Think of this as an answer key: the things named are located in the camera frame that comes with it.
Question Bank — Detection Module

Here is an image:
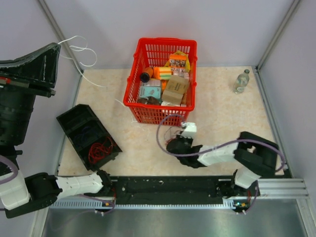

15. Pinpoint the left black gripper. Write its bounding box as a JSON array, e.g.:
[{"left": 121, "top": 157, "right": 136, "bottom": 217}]
[{"left": 0, "top": 42, "right": 64, "bottom": 145}]

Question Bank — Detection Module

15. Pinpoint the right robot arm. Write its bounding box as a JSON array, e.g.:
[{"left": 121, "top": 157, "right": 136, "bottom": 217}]
[{"left": 166, "top": 130, "right": 285, "bottom": 196}]

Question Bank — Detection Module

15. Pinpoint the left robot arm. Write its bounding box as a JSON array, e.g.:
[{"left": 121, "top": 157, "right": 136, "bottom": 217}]
[{"left": 0, "top": 42, "right": 112, "bottom": 218}]

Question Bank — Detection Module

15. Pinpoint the brown wrapped package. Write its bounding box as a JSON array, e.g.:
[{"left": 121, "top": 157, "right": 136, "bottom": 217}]
[{"left": 137, "top": 96, "right": 160, "bottom": 106}]

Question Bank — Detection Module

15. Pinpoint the brown cardboard box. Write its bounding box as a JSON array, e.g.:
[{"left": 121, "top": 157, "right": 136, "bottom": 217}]
[{"left": 162, "top": 75, "right": 189, "bottom": 105}]

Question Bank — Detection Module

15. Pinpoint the teal tissue box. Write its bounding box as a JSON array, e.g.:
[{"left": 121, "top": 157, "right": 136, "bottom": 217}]
[{"left": 139, "top": 79, "right": 162, "bottom": 99}]

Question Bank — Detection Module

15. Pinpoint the black divided tray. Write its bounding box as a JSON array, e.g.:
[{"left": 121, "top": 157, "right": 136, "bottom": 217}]
[{"left": 57, "top": 104, "right": 122, "bottom": 171}]

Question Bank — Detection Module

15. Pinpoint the pink white packet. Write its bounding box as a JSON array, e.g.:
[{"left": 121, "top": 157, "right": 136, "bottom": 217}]
[{"left": 171, "top": 67, "right": 190, "bottom": 79}]

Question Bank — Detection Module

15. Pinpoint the striped sponge pack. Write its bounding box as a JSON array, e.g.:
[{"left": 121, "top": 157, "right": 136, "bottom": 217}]
[{"left": 153, "top": 67, "right": 172, "bottom": 80}]

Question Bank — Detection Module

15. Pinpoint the yellow bag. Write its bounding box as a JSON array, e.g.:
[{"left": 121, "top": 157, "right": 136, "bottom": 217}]
[{"left": 164, "top": 50, "right": 191, "bottom": 73}]

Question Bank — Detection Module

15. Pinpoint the orange black bottle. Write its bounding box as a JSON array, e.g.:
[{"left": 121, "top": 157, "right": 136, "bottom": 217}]
[{"left": 140, "top": 67, "right": 154, "bottom": 83}]

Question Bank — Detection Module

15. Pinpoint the orange snack box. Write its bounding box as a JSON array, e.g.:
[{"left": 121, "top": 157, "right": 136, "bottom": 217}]
[{"left": 169, "top": 54, "right": 187, "bottom": 68}]

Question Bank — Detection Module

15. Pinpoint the clear glass bottle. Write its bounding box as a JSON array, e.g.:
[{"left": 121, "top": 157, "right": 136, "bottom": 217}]
[{"left": 234, "top": 69, "right": 250, "bottom": 94}]

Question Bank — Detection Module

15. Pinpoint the red plastic basket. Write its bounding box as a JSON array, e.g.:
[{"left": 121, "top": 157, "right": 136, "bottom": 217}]
[{"left": 123, "top": 37, "right": 198, "bottom": 127}]

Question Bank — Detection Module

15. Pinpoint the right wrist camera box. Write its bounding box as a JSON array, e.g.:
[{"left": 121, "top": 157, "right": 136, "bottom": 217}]
[{"left": 180, "top": 122, "right": 197, "bottom": 139}]

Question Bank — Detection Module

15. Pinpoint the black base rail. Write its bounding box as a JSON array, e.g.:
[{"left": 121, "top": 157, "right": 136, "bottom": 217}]
[{"left": 83, "top": 175, "right": 250, "bottom": 205}]

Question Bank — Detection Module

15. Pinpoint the blue wire in tray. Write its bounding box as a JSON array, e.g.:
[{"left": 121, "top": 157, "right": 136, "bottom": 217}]
[{"left": 78, "top": 125, "right": 98, "bottom": 139}]

